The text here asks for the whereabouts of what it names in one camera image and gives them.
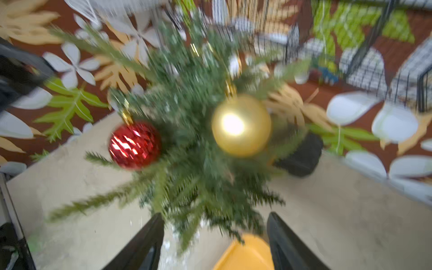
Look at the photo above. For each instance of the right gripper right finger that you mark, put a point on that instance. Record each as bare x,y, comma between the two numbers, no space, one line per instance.
287,249

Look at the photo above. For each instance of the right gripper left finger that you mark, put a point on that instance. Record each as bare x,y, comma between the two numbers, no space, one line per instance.
143,251

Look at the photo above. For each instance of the red faceted ornament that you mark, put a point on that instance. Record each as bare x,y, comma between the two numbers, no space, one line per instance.
134,144

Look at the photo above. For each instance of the gold ball ornament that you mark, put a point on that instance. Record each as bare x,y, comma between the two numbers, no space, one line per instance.
241,125

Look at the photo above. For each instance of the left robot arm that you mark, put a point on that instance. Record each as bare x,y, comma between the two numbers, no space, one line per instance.
21,73

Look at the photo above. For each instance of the black tree pot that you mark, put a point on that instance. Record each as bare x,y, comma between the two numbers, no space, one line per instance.
305,159

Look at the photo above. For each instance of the small green christmas tree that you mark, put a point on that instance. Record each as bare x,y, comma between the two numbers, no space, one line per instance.
193,180

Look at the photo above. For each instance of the yellow plastic tray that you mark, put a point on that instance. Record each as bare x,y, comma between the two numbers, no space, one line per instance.
253,254

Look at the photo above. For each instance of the black mounting rail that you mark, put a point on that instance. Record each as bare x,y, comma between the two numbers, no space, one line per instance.
15,253

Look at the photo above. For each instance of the black wire basket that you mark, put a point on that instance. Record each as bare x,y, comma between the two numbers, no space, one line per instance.
381,47

